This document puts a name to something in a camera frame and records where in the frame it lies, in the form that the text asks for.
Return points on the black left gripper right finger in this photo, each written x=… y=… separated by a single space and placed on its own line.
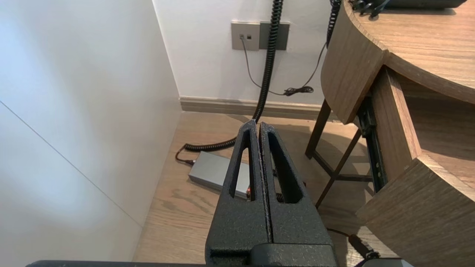
x=297 y=226

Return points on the curved front wooden drawer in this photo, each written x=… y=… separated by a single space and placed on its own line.
x=426 y=222

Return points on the black drawer slide rail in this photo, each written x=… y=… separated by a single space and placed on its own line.
x=373 y=148

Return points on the black and white desk telephone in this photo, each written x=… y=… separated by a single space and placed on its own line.
x=426 y=3

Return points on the round wooden side table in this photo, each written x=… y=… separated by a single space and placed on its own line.
x=349 y=66

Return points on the grey power adapter brick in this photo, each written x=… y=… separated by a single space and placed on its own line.
x=211 y=170

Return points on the beige wall phone socket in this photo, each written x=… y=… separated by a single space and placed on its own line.
x=245 y=42

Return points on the grey blank wall plate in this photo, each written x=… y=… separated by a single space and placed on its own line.
x=284 y=37

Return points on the grey skirting board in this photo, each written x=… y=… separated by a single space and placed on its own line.
x=222 y=107

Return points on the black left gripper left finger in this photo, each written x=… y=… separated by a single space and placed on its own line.
x=230 y=230

